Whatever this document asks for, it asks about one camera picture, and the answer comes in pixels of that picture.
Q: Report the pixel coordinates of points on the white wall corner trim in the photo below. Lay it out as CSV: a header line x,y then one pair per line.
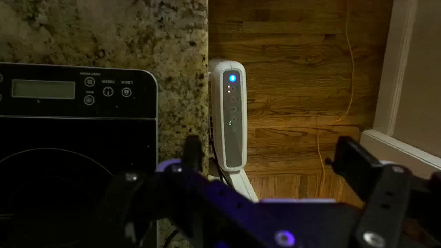
x,y
400,68

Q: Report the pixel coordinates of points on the white tower device with light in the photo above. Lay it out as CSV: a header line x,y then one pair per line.
x,y
232,124

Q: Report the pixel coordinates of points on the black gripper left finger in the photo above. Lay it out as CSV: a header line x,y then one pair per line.
x,y
194,152

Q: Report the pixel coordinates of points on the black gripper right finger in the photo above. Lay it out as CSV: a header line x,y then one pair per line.
x,y
360,162

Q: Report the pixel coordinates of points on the black induction cooktop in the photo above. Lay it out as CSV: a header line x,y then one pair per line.
x,y
70,137

